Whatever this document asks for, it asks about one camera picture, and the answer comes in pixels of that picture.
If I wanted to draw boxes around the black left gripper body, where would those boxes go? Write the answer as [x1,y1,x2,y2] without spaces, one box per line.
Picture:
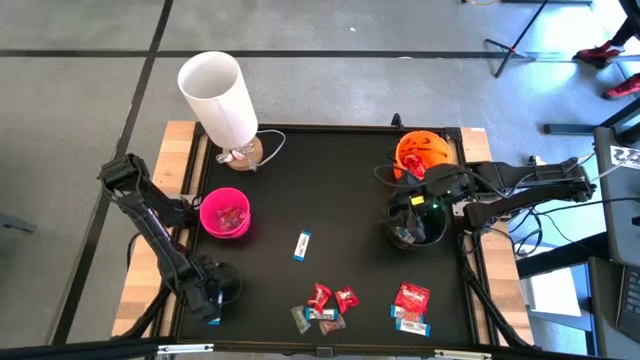
[174,259,236,322]

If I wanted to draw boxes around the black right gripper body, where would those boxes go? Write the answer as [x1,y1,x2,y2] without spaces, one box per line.
[394,167,454,221]

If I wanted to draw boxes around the black pumpkin bucket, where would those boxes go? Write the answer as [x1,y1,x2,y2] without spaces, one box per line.
[382,192,449,251]

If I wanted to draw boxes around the large red Skittles packet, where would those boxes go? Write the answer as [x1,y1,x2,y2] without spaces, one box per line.
[393,282,432,316]

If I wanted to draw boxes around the orange pumpkin bucket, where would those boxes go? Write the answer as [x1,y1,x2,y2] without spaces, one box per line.
[393,130,454,181]

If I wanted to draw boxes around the pink pumpkin bucket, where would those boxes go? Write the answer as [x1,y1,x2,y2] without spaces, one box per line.
[198,187,252,240]

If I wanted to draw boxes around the clear Sour Patch bag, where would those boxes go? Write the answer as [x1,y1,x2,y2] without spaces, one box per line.
[318,314,347,336]

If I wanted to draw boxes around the clear plastic wrap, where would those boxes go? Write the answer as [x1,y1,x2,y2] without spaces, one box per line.
[215,144,254,166]

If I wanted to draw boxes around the black desk leg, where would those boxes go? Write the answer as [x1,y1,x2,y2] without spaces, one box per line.
[543,97,640,147]
[514,232,609,279]

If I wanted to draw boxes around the black tripod stand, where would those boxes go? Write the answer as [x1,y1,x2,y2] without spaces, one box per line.
[483,0,564,79]

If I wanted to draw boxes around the grey office desk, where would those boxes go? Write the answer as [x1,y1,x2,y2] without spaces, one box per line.
[593,124,640,267]
[587,256,640,360]

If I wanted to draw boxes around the white shade table lamp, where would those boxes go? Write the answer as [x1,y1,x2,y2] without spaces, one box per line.
[176,51,265,173]

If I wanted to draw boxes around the grey furniture foot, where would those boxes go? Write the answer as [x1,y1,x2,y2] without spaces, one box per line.
[0,212,39,235]

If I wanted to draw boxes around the printed marker paper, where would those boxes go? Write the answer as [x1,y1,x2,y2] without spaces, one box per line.
[608,144,640,171]

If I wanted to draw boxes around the person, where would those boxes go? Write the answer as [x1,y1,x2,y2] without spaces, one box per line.
[572,0,640,101]

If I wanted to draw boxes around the computer keyboard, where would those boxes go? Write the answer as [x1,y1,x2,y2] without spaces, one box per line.
[614,264,640,344]

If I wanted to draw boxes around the silver frame bracket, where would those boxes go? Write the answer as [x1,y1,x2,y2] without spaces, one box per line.
[433,348,494,360]
[157,342,215,356]

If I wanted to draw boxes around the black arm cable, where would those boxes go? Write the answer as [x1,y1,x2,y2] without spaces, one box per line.
[126,232,142,272]

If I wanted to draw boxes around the grey lamp cable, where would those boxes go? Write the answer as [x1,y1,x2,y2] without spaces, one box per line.
[249,129,287,169]

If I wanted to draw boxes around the black aluminium table frame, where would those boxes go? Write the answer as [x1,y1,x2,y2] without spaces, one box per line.
[0,122,640,360]

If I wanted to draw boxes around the black cable bundle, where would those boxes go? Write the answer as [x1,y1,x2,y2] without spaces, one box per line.
[499,197,640,259]

